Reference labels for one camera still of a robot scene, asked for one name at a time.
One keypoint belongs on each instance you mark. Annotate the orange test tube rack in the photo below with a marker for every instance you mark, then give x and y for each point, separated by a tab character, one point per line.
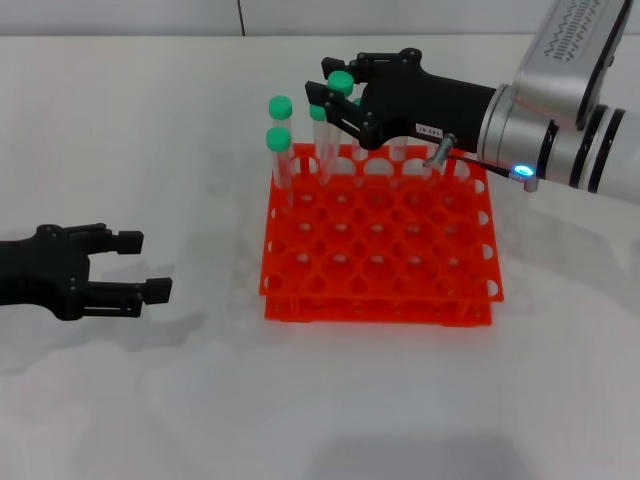
375	299

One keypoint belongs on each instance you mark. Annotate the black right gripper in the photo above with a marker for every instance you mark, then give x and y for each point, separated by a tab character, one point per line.
430	105

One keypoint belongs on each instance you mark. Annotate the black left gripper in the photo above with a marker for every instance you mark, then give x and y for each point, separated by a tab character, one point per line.
40	270

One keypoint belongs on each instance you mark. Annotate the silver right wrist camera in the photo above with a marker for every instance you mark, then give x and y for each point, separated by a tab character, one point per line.
565	45

